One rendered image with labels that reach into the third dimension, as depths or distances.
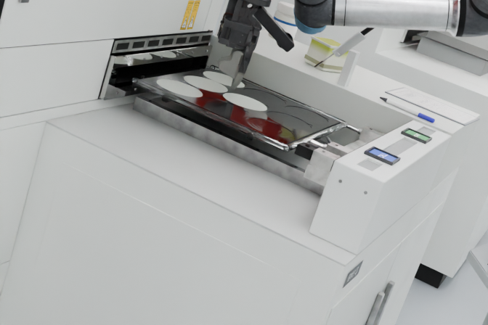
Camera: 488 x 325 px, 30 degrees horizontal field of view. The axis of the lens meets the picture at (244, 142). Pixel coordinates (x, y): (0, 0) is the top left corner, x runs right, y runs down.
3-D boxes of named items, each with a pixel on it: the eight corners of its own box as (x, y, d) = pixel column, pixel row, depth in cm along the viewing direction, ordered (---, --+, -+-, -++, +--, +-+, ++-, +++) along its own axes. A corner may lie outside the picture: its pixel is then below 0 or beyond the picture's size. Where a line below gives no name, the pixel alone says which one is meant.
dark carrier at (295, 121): (138, 82, 188) (139, 79, 188) (211, 69, 219) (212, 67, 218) (284, 146, 176) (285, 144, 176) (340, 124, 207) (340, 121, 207)
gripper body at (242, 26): (216, 38, 202) (232, -15, 198) (253, 48, 203) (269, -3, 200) (217, 46, 195) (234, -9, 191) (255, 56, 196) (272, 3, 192)
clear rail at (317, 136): (281, 151, 175) (283, 144, 175) (342, 125, 209) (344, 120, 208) (287, 154, 175) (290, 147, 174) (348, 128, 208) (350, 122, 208)
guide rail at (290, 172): (132, 109, 194) (136, 96, 193) (136, 108, 196) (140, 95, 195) (342, 205, 178) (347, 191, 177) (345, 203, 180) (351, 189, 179)
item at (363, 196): (307, 232, 158) (334, 159, 154) (391, 175, 208) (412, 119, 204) (356, 255, 155) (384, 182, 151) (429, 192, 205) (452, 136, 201)
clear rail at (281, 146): (128, 83, 187) (131, 76, 186) (132, 82, 188) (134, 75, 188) (287, 154, 175) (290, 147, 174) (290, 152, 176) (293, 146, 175)
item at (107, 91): (96, 97, 185) (109, 54, 182) (196, 79, 225) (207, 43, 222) (104, 101, 184) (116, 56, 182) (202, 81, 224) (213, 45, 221)
